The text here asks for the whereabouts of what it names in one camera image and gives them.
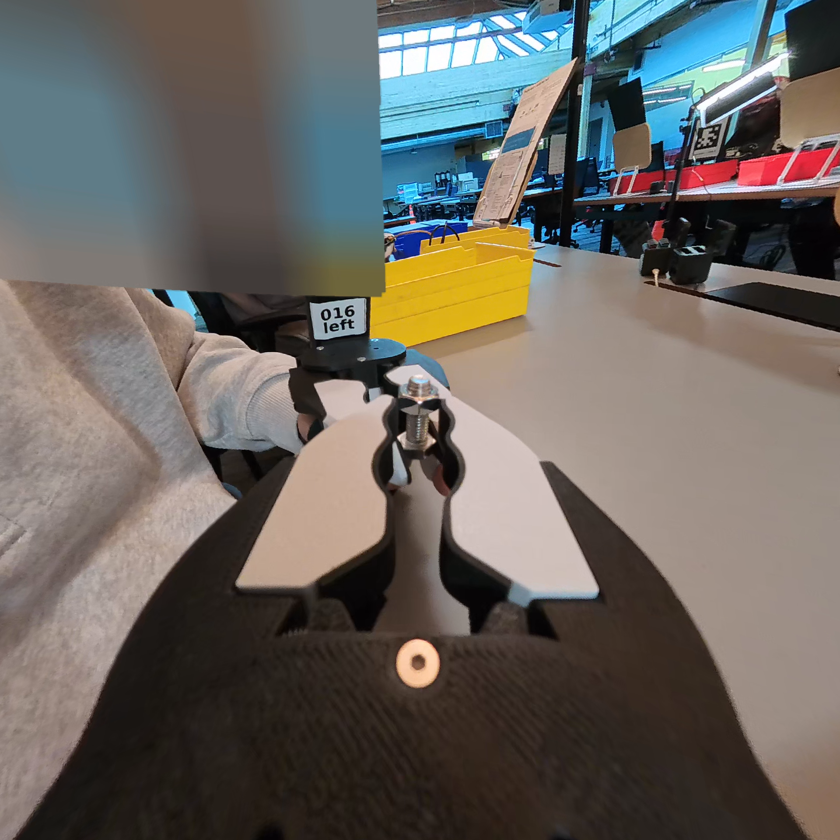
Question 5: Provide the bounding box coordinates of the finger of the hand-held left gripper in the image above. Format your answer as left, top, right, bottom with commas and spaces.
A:
385, 365, 455, 496
319, 384, 412, 491

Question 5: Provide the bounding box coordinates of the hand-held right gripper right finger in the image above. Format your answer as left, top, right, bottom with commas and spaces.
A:
436, 394, 601, 608

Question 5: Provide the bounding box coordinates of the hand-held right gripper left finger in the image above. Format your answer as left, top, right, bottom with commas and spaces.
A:
234, 394, 403, 601

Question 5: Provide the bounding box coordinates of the metal bolt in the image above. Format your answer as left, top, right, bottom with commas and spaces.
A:
397, 375, 442, 460

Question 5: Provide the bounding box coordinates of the person's left forearm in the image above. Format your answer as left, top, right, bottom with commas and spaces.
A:
177, 331, 306, 454

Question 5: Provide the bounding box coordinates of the grey desk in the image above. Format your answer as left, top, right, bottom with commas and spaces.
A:
371, 243, 840, 840

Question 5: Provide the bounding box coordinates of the person's left hand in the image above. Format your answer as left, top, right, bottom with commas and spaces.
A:
297, 415, 455, 497

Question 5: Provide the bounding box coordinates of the yellow plastic bin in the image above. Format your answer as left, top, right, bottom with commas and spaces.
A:
420, 226, 531, 257
384, 241, 534, 347

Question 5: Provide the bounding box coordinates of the blue plastic bin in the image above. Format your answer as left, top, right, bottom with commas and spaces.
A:
386, 223, 475, 260

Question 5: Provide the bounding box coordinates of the black office chair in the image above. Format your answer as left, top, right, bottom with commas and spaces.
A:
190, 292, 309, 355

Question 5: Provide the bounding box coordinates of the brown document board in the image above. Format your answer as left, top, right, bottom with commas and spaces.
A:
472, 58, 581, 231

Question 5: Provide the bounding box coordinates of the person's grey hoodie torso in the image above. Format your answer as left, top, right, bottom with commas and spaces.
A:
0, 279, 237, 840

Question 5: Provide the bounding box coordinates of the black steel column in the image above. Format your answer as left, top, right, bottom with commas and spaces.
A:
558, 0, 589, 250

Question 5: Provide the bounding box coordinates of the black battery charger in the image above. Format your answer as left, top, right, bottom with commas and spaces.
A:
669, 244, 714, 285

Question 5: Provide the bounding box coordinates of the red plastic bin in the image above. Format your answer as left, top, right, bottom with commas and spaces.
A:
679, 159, 739, 188
609, 167, 683, 196
738, 147, 840, 186

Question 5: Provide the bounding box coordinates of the black lamp pole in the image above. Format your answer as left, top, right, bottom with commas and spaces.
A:
659, 118, 697, 247

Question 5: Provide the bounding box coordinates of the fiducial marker tag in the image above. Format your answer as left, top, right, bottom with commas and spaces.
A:
692, 120, 729, 160

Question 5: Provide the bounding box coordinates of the long wooden table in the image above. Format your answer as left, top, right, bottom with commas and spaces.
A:
525, 180, 840, 204

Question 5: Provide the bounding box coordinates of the LED light bar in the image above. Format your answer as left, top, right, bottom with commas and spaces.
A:
694, 56, 788, 126

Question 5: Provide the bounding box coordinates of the large rounded wooden board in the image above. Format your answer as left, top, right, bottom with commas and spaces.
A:
780, 66, 840, 152

